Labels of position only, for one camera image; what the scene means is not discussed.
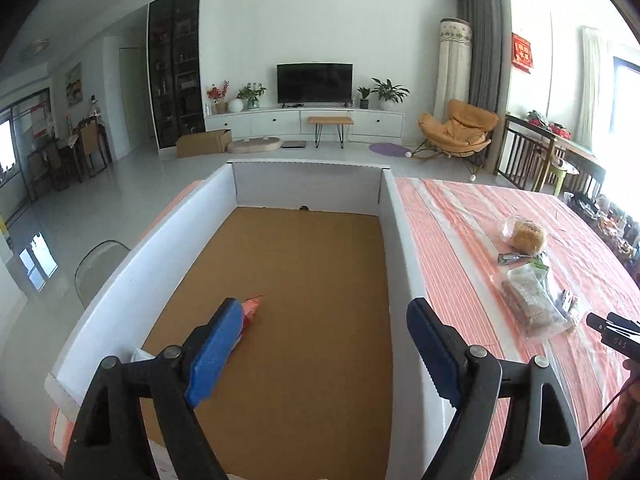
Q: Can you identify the clear bag of brown bars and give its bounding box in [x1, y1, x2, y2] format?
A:
[497, 263, 575, 344]

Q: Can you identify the brown hawthorn roll pack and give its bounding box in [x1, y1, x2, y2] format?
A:
[497, 252, 538, 266]

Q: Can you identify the bread loaf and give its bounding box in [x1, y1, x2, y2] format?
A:
[501, 216, 547, 256]

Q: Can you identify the red sausage snack pack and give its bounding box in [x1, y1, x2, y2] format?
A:
[235, 295, 262, 344]

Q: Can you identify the brown chocolate bar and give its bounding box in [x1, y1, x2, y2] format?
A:
[555, 289, 579, 318]

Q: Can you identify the green white snack packet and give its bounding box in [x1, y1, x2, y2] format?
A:
[527, 254, 550, 282]

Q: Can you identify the person's hand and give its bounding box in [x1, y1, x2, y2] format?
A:
[623, 359, 640, 401]

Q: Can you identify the striped orange tablecloth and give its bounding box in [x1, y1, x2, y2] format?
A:
[44, 160, 639, 479]

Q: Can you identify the transparent grey chair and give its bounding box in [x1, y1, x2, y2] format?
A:
[74, 240, 130, 309]

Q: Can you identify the dark wooden chair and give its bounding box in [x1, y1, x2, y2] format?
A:
[494, 115, 556, 192]

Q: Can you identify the white cardboard box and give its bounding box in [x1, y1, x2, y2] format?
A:
[44, 159, 446, 479]

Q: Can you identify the white sheer curtain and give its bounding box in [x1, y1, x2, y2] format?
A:
[577, 27, 602, 150]

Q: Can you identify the wooden side table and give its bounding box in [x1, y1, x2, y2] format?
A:
[527, 122, 605, 198]

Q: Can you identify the orange lounge chair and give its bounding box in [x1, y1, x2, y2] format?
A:
[411, 100, 499, 158]

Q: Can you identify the purple round floor mat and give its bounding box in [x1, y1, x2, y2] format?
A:
[369, 143, 412, 158]

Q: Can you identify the dining table with chairs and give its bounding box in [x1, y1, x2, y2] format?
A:
[26, 117, 113, 196]

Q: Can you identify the white tv cabinet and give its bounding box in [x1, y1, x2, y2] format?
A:
[205, 107, 405, 142]

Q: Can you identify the covered standing air conditioner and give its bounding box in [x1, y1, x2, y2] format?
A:
[434, 18, 472, 120]

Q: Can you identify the large green potted plant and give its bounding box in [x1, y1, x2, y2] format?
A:
[372, 78, 410, 110]

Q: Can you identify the brown cardboard box on floor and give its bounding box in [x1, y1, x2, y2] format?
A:
[176, 129, 232, 158]

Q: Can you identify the small dark potted plant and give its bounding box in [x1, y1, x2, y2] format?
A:
[357, 87, 371, 110]

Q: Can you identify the small wooden bench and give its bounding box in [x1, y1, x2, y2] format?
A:
[307, 116, 354, 148]

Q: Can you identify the beige pet bed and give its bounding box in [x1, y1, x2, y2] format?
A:
[227, 136, 283, 155]

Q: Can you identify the grey curtain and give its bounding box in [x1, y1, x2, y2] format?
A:
[455, 0, 514, 116]

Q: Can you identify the black glass display cabinet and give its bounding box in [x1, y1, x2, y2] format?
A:
[146, 0, 204, 150]

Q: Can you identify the white round vase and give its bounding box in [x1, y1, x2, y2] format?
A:
[228, 99, 244, 114]

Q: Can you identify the red flower vase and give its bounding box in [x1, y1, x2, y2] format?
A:
[206, 80, 229, 114]

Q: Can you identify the green plant in vase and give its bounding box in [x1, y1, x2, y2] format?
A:
[236, 82, 267, 110]

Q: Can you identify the black flat television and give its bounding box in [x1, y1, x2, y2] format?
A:
[276, 62, 354, 106]

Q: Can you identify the round ceiling lamp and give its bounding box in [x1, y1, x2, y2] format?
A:
[21, 39, 50, 60]

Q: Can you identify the red wall hanging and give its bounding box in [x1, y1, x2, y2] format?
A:
[511, 32, 534, 74]

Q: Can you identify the framed wall painting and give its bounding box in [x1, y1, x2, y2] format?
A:
[65, 62, 82, 108]

